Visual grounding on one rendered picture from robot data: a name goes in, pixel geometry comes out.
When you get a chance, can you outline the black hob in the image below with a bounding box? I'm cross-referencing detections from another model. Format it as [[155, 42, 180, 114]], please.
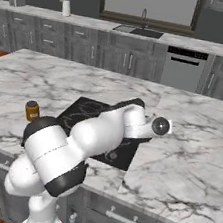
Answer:
[[50, 93, 157, 175]]

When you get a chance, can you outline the long grey base cupboard run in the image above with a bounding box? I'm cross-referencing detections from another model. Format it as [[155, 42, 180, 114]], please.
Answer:
[[0, 8, 171, 85]]

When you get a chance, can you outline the amber jar with black lid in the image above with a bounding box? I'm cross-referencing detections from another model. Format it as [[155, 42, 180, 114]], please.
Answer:
[[23, 99, 43, 124]]

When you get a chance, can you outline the silver dishwasher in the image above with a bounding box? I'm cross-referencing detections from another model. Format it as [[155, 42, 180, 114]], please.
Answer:
[[158, 44, 210, 96]]

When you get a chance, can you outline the dark sink basin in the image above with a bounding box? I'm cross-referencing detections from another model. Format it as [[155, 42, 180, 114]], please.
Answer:
[[111, 23, 165, 41]]

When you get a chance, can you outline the dark curved tap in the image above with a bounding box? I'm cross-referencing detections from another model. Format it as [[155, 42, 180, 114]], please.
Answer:
[[138, 7, 151, 30]]

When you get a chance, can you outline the white paper towel roll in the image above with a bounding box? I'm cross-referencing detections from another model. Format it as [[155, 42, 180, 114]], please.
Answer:
[[60, 0, 74, 18]]

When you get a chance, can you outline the wide grey drawer front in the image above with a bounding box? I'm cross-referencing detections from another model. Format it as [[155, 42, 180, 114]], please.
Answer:
[[83, 190, 177, 223]]

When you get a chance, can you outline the grey toaster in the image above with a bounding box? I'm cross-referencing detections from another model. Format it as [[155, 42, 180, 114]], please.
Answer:
[[6, 0, 28, 10]]

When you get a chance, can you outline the long silver drawer handle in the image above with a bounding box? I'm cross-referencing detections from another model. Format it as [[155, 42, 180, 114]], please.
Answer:
[[103, 205, 143, 223]]

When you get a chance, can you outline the window with dark frame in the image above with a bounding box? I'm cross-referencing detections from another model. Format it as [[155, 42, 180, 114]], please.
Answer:
[[96, 0, 205, 38]]

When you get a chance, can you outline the short silver drawer handle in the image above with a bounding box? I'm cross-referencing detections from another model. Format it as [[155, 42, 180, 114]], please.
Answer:
[[0, 159, 13, 173]]

